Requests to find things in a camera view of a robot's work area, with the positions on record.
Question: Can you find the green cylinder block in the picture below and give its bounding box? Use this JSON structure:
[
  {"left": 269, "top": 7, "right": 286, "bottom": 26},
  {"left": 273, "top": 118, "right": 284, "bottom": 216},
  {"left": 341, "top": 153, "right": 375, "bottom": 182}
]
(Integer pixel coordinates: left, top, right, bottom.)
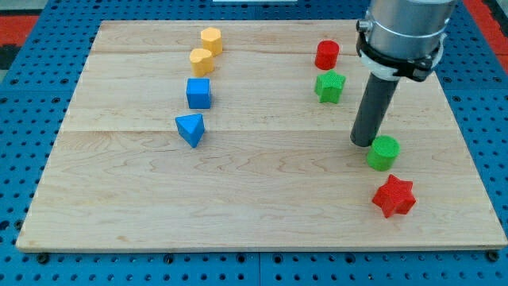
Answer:
[{"left": 366, "top": 135, "right": 400, "bottom": 171}]

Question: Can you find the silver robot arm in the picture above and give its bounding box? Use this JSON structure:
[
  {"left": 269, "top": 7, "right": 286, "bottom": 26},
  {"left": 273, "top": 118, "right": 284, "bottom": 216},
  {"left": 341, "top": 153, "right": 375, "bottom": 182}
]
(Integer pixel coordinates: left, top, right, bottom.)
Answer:
[{"left": 356, "top": 0, "right": 456, "bottom": 82}]

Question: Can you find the green star block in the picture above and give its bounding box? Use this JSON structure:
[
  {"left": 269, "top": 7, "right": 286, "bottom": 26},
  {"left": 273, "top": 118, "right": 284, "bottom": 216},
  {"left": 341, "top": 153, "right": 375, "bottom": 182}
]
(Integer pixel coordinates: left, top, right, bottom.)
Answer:
[{"left": 314, "top": 70, "right": 346, "bottom": 104}]

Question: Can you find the red star block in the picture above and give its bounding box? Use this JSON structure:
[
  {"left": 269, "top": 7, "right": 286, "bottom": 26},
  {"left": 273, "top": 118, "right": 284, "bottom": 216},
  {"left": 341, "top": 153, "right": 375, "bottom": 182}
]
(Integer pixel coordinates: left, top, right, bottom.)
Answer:
[{"left": 372, "top": 174, "right": 417, "bottom": 218}]

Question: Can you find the wooden board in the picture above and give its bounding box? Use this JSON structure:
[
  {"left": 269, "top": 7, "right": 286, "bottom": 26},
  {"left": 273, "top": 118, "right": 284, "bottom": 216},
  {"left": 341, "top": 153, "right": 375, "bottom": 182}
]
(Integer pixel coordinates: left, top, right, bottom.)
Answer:
[{"left": 17, "top": 21, "right": 507, "bottom": 253}]

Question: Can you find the blue triangle block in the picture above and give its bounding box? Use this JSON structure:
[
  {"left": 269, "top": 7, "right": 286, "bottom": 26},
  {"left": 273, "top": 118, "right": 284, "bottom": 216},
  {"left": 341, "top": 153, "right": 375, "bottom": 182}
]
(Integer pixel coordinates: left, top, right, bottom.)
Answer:
[{"left": 175, "top": 114, "right": 205, "bottom": 148}]

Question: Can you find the blue cube block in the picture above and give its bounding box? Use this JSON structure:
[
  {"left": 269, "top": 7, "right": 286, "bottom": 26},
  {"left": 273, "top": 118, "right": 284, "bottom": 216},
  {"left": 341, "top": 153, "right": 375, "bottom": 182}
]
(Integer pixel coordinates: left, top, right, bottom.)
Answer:
[{"left": 186, "top": 78, "right": 211, "bottom": 109}]

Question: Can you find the yellow heart block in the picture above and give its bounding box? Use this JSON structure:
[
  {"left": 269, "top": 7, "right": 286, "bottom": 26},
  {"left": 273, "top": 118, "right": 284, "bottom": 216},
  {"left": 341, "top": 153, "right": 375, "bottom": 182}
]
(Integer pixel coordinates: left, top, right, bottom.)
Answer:
[{"left": 189, "top": 48, "right": 214, "bottom": 77}]

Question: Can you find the yellow hexagon block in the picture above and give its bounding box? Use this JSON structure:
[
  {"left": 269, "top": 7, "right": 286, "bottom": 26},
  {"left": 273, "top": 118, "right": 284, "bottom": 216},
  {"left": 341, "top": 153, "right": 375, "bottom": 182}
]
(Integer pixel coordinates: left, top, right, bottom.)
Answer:
[{"left": 200, "top": 27, "right": 223, "bottom": 56}]

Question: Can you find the red cylinder block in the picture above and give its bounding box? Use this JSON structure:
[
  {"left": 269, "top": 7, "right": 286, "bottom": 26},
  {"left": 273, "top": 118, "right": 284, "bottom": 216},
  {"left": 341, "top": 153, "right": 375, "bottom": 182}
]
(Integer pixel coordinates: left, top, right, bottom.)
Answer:
[{"left": 314, "top": 40, "right": 340, "bottom": 70}]

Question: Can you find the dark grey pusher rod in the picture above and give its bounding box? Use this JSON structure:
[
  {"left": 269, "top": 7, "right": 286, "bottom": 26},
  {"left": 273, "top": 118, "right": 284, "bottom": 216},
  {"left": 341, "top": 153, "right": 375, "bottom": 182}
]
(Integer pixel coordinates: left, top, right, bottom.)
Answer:
[{"left": 350, "top": 73, "right": 398, "bottom": 147}]

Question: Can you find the black clamp ring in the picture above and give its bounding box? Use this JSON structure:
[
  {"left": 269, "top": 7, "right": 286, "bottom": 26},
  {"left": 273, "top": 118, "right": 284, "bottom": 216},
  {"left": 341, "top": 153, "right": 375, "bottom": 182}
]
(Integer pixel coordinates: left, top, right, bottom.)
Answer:
[{"left": 356, "top": 29, "right": 446, "bottom": 83}]

